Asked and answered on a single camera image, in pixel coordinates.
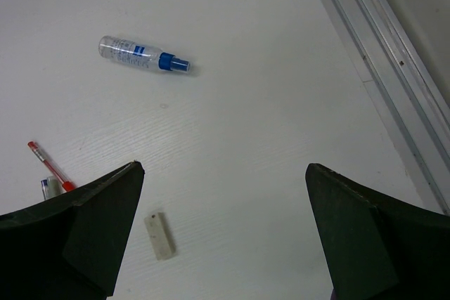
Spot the long white eraser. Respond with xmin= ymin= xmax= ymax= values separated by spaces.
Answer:
xmin=144 ymin=212 xmax=176 ymax=261

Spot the dark blue gel pen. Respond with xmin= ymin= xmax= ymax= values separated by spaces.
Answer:
xmin=41 ymin=179 xmax=49 ymax=200

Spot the red gel pen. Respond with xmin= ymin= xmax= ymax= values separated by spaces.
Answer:
xmin=27 ymin=141 xmax=76 ymax=192

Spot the yellow pen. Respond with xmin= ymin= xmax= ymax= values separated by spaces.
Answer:
xmin=46 ymin=176 xmax=62 ymax=199

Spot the aluminium right side rail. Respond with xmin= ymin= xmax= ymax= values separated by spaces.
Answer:
xmin=321 ymin=0 xmax=449 ymax=214

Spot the clear blue-capped spray bottle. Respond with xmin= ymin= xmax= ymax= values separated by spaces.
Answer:
xmin=98 ymin=36 xmax=191 ymax=73

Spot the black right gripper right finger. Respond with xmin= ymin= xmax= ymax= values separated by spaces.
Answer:
xmin=305 ymin=163 xmax=449 ymax=299

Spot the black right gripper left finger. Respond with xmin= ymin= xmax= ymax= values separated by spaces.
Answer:
xmin=1 ymin=161 xmax=145 ymax=299

